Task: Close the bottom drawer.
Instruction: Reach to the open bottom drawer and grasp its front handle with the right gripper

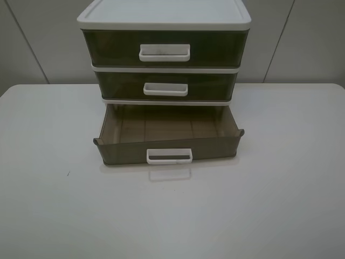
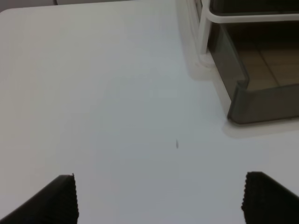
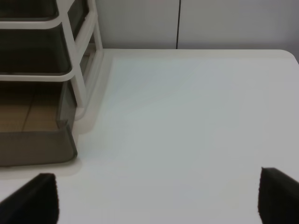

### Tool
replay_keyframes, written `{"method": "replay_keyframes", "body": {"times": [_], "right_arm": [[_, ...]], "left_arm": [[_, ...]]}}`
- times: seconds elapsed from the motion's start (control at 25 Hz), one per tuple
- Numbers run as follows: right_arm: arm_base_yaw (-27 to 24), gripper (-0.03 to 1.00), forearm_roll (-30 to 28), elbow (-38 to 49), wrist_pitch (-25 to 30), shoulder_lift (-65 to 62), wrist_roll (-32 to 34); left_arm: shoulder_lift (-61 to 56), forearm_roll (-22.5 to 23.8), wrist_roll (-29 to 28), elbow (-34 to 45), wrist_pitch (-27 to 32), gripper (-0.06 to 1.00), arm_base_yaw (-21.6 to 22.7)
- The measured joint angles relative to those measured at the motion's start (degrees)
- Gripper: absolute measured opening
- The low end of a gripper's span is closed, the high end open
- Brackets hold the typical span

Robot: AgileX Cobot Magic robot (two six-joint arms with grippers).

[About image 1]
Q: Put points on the white plastic drawer cabinet frame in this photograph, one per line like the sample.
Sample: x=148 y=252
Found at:
x=165 y=16

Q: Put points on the dark translucent drawer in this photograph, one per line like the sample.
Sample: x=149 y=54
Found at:
x=201 y=87
x=165 y=135
x=214 y=49

